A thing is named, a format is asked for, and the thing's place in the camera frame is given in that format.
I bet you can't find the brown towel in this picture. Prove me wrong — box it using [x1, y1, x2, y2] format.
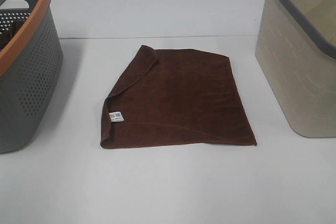
[100, 45, 257, 149]

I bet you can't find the beige basket grey rim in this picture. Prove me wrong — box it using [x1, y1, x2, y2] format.
[255, 0, 335, 137]

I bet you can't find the grey perforated basket orange rim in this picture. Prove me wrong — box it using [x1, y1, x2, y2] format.
[1, 0, 63, 153]

